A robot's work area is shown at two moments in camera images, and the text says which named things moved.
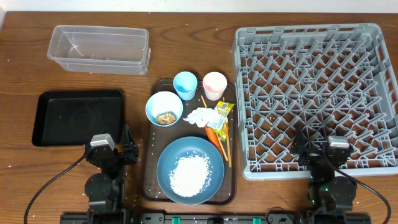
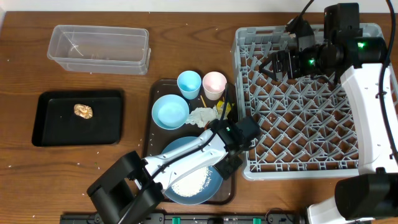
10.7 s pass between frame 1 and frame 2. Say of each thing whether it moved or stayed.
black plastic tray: stayed
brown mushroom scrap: moved
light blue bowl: moved
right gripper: moved
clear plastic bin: stayed
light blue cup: moved
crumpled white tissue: stayed
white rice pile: stayed
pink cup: stayed
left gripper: moved
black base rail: stayed
